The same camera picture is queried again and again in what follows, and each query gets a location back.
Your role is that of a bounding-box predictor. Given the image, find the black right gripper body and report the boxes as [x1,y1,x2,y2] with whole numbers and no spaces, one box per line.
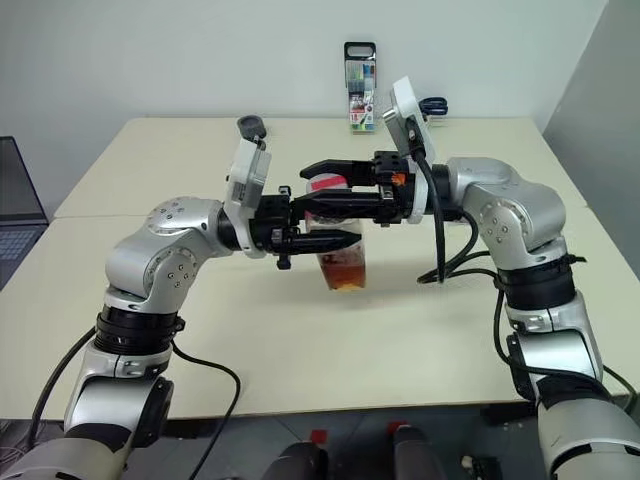
[370,149,419,227]

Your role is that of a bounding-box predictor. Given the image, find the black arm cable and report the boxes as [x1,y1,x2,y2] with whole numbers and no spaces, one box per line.
[405,124,634,409]
[29,323,243,469]

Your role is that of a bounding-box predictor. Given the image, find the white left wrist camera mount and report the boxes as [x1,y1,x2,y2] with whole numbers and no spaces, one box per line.
[225,137,274,260]

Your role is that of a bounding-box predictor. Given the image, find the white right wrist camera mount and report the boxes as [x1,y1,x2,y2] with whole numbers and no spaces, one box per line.
[382,75,437,225]

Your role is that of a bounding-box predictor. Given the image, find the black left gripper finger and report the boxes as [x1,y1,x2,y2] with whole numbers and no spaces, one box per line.
[288,230,363,256]
[289,207,362,225]

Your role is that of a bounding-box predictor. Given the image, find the black handled scissors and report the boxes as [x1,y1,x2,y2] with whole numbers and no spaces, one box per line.
[418,95,450,121]

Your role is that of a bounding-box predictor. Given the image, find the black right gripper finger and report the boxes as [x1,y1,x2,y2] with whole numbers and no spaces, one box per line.
[292,189,384,218]
[298,158,377,190]

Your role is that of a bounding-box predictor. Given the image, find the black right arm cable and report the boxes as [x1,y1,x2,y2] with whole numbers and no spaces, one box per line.
[405,124,634,409]

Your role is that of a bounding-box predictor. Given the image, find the marker pen set case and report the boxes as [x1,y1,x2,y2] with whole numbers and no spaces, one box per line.
[343,41,378,136]

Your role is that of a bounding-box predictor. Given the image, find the dark grey laptop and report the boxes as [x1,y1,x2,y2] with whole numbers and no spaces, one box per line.
[0,135,52,292]

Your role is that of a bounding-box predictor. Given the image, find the small black block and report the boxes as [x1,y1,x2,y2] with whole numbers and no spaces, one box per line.
[461,439,507,480]

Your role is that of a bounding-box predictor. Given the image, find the dark rounded shape red tab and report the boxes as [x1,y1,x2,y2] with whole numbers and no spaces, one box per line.
[388,421,448,480]
[263,428,330,480]

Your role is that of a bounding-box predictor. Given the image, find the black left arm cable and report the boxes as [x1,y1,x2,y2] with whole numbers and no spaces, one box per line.
[29,323,243,469]

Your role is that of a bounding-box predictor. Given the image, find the clear bottle with red tape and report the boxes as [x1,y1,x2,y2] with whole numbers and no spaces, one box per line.
[303,171,370,293]

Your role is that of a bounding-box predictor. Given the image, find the dark grey round cup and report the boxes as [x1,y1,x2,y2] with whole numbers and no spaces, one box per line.
[235,114,269,140]

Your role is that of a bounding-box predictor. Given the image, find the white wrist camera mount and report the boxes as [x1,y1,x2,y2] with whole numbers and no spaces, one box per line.
[225,137,274,260]
[382,75,437,225]

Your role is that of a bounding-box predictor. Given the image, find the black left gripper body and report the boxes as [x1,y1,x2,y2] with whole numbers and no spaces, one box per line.
[249,186,302,272]

